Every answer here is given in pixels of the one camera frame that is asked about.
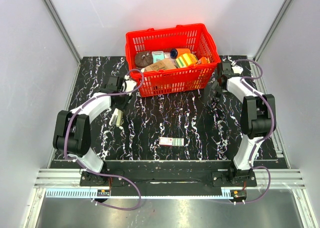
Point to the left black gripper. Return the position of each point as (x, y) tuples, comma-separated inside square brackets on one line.
[(121, 107)]

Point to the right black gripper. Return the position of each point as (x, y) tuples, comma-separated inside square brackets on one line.
[(218, 79)]

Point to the beige stapler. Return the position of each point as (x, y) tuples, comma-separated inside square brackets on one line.
[(116, 118)]

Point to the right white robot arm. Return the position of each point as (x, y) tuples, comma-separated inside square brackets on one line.
[(257, 119)]

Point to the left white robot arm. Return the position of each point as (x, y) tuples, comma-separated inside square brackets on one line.
[(72, 134)]

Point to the orange snack packet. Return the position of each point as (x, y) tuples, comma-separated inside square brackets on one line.
[(203, 61)]

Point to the yellow green sponge pack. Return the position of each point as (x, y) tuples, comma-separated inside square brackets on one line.
[(186, 60)]

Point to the red plastic shopping basket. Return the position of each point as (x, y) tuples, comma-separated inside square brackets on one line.
[(193, 36)]

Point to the brown round muffin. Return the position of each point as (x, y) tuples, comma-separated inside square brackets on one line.
[(143, 59)]

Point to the orange bottle blue cap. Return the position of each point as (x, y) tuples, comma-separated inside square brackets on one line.
[(176, 52)]

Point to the brown cardboard box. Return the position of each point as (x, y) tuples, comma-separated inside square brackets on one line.
[(165, 64)]

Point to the teal small carton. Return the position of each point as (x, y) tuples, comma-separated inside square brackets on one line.
[(157, 56)]

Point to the staple box red white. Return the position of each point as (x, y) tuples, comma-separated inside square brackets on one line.
[(169, 141)]

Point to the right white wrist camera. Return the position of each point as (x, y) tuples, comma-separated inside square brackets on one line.
[(237, 69)]

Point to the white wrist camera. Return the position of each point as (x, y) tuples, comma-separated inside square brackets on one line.
[(237, 69), (130, 84)]

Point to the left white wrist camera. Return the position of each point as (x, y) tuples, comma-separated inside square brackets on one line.
[(130, 84)]

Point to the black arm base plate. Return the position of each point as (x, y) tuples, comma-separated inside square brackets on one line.
[(168, 178)]

